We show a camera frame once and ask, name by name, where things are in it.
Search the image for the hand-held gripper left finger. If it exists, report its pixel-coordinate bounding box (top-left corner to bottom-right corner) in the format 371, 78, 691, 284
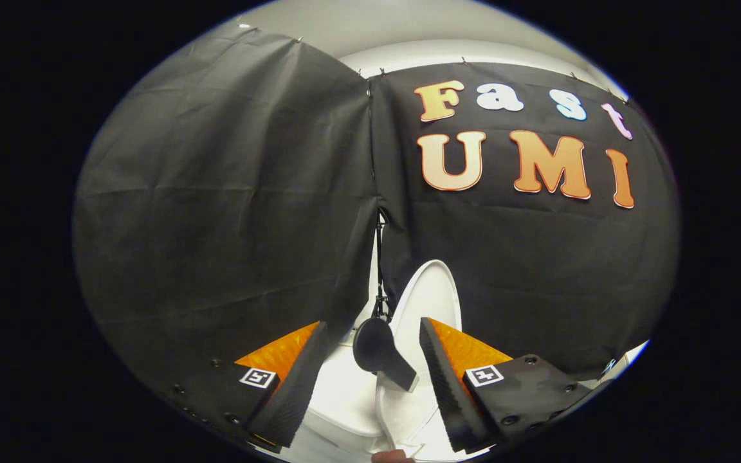
165, 322, 329, 449

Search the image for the black round lid handle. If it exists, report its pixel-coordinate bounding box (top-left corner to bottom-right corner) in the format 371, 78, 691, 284
352, 317, 419, 393

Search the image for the thin black cord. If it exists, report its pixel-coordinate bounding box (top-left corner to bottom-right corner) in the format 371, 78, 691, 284
372, 209, 392, 322

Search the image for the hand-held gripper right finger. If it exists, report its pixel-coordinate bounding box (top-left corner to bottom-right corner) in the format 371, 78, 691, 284
419, 316, 593, 454

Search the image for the black backdrop cloth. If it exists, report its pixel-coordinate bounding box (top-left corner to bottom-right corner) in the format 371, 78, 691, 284
73, 29, 681, 412

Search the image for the white toilet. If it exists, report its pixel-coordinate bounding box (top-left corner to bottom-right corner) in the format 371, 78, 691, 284
280, 322, 455, 463

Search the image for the white toilet lid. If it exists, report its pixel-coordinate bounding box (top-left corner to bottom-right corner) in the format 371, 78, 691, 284
376, 259, 462, 452

